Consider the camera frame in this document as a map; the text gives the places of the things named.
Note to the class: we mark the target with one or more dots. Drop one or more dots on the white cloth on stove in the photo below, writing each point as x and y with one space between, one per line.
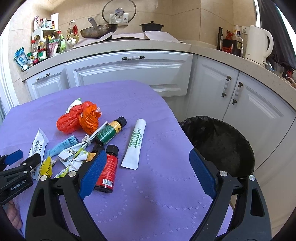
148 35

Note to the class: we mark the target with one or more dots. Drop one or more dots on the white electric kettle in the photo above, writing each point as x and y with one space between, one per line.
260 45

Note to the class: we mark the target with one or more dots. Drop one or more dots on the orange plastic bag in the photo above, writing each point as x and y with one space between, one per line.
89 117

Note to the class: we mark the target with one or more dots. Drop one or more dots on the light blue wrapper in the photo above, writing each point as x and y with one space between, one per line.
69 142

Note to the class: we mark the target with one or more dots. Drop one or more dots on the white spice rack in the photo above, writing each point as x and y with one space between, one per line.
43 29

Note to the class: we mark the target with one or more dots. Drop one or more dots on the white sachet packet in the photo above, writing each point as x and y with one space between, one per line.
38 146

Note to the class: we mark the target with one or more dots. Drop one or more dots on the white wide drawer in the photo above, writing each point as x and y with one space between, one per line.
167 73

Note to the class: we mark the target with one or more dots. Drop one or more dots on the glass pot lid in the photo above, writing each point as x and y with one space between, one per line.
119 16

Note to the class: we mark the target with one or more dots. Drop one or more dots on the white left cabinet door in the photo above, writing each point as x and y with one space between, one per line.
47 82

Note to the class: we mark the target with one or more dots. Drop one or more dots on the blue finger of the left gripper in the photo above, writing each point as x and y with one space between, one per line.
8 160

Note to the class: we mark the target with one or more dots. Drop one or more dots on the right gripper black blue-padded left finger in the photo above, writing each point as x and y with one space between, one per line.
45 219

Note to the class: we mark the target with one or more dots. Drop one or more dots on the green bottle on counter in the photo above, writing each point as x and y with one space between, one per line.
62 42

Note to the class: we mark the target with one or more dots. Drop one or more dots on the red label bottle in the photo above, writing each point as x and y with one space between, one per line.
105 182

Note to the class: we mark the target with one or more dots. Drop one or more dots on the pink white pouch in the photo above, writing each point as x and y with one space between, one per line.
53 47

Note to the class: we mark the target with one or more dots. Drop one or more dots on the black cast iron pot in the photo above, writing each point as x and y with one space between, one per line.
152 26

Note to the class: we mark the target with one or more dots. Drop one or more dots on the steel wok pan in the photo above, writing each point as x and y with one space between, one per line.
97 31

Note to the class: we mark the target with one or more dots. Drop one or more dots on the tall dark glass bottle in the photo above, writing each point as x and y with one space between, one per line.
220 39

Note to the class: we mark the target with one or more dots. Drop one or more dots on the green label bottle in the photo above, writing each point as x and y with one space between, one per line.
104 136

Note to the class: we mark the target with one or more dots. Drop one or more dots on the white right cabinet door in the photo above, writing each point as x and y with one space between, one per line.
260 115

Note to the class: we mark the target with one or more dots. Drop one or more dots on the silver knotted wrapper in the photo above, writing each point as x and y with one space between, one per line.
78 151

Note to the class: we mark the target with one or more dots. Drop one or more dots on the white corner cabinet door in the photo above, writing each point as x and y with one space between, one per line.
212 88

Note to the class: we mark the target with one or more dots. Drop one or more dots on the white green crumpled wrapper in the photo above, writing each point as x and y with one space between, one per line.
74 165

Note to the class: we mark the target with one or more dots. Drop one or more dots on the blue white snack bag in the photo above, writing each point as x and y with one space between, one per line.
21 59

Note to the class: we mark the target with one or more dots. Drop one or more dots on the person's hand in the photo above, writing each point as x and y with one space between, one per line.
14 216

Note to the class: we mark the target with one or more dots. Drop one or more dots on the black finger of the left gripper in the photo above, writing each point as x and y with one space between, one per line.
29 164

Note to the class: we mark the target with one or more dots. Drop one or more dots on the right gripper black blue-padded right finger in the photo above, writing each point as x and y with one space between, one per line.
250 219

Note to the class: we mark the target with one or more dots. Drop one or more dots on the cooking oil bottle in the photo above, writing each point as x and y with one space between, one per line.
72 37

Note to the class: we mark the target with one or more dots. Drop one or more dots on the white green squeezed tube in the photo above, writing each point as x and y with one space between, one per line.
74 103

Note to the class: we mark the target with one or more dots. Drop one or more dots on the red plastic bag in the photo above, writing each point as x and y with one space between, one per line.
69 122

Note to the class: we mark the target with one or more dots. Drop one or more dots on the black trash bin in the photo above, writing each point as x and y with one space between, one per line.
220 143

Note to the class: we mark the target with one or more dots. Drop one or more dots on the dark sauce bottle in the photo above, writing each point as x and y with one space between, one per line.
237 48

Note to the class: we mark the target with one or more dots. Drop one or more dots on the orange label bottle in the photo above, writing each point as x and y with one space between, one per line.
96 149

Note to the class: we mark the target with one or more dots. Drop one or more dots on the red capped spice jar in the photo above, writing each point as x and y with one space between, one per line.
42 54

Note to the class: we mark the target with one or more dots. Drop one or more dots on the yellow knotted wrapper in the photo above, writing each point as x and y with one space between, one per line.
46 167

